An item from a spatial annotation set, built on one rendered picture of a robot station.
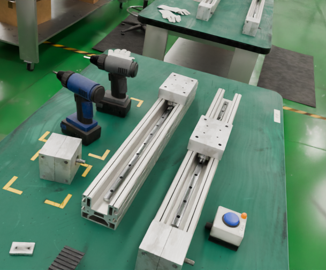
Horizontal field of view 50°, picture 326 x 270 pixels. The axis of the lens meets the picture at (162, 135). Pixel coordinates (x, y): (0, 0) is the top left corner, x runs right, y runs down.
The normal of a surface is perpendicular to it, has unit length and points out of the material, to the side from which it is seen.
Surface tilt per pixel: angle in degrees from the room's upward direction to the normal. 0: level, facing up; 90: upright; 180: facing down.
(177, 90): 0
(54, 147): 0
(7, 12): 90
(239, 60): 90
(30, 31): 90
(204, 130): 0
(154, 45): 90
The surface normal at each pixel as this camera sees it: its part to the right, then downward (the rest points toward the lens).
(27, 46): -0.25, 0.53
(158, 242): 0.16, -0.80
